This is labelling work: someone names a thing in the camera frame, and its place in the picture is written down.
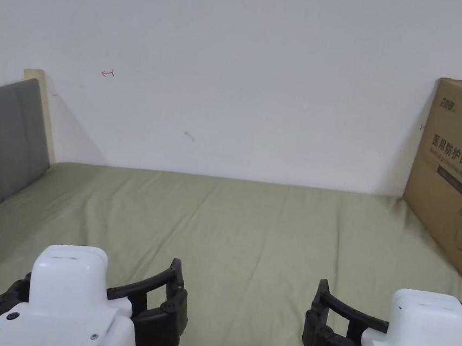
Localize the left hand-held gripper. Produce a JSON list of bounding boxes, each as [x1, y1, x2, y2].
[[0, 230, 198, 346]]

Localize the brown cardboard carton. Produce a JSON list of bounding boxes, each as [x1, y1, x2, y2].
[[388, 73, 462, 296]]

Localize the bed with pale green sheet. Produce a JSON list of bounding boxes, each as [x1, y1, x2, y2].
[[0, 133, 462, 346]]

